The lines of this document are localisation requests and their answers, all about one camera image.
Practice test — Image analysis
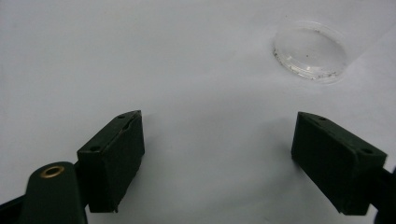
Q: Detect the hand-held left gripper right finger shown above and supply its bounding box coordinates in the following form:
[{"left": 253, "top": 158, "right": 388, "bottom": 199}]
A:
[{"left": 290, "top": 111, "right": 389, "bottom": 217}]

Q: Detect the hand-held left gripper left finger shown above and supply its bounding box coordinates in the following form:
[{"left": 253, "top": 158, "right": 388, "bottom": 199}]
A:
[{"left": 76, "top": 109, "right": 146, "bottom": 214}]

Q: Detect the clear plastic cup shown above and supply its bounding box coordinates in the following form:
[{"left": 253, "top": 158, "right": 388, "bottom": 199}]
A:
[{"left": 272, "top": 0, "right": 396, "bottom": 86}]

